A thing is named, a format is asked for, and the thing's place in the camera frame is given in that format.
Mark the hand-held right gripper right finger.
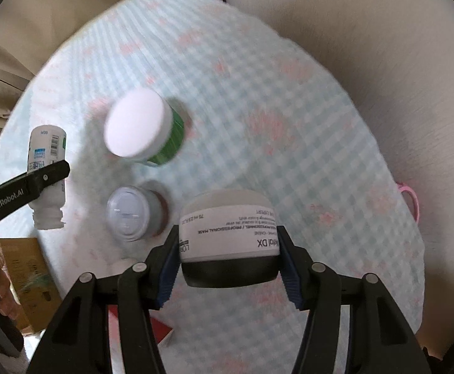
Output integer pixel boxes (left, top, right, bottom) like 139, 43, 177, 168
277, 226, 433, 374

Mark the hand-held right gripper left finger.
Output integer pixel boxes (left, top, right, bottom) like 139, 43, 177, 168
27, 227, 182, 374

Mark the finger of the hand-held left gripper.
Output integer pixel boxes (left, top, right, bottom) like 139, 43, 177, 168
0, 160, 71, 227

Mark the white plastic bottle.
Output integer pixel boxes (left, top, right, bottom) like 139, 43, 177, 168
26, 125, 68, 230

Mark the white jar with black lid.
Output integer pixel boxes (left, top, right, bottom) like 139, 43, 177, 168
178, 189, 282, 290

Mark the yellow cardboard box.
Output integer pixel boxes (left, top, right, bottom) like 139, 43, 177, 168
0, 237, 62, 335

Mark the small clear-lidded jar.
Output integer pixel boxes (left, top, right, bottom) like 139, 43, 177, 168
106, 184, 168, 243

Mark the red and white box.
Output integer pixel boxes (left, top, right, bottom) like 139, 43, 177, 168
107, 304, 175, 374

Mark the green jar with white lid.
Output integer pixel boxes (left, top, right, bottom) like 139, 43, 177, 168
104, 89, 186, 166

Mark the beige curtain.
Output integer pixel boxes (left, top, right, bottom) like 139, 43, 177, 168
0, 0, 150, 119

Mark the checkered tablecloth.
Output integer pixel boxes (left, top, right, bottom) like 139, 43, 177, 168
0, 0, 425, 374

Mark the pink ring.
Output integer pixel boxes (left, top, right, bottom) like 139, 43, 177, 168
396, 181, 421, 223

